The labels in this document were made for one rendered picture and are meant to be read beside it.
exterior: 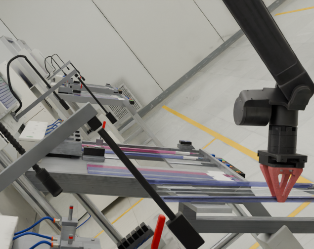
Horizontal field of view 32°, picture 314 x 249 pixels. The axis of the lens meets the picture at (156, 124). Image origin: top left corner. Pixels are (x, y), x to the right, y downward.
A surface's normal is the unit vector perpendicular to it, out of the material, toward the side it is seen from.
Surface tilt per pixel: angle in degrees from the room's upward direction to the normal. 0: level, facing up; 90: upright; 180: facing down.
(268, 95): 51
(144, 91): 90
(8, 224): 46
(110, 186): 90
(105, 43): 90
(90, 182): 90
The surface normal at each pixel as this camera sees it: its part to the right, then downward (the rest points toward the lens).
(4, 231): 0.13, -0.99
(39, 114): 0.15, 0.12
